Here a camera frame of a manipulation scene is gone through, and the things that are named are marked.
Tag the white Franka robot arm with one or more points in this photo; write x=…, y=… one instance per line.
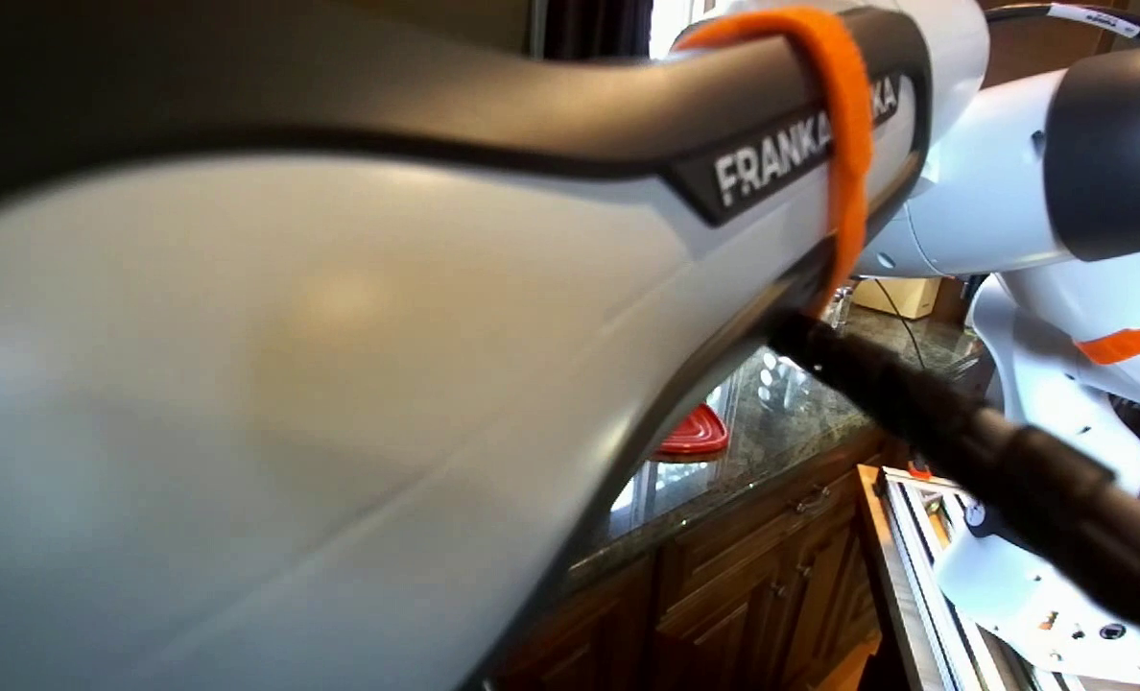
x=275, y=384

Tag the red square container lid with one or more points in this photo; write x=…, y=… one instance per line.
x=697, y=439

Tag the wooden lower cabinet doors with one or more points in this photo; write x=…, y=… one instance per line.
x=744, y=588

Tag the cardboard box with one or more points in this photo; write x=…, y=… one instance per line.
x=897, y=296

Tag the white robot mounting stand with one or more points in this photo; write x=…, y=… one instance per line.
x=925, y=578

